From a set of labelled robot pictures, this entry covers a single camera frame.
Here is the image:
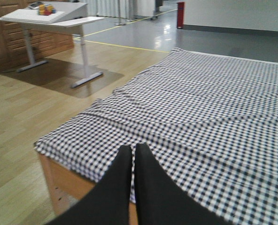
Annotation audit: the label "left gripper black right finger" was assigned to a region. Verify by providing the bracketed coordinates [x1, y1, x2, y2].
[134, 143, 228, 225]

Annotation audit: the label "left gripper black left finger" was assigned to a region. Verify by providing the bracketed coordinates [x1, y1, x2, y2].
[47, 145, 132, 225]

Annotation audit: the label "white adjustable desk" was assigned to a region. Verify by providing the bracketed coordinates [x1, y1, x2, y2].
[0, 0, 102, 88]

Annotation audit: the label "black white checkered bedsheet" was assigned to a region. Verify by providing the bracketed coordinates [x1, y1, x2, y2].
[35, 48, 278, 225]

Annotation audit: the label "transparent floor mat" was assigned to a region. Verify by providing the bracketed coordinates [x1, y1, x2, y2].
[1, 59, 123, 98]

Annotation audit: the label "wooden dresser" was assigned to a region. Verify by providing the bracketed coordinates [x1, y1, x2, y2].
[0, 0, 74, 72]

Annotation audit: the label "colourful toy blocks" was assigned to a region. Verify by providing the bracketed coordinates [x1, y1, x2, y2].
[38, 3, 56, 16]

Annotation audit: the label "wooden bed frame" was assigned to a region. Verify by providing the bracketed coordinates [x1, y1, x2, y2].
[39, 155, 138, 225]

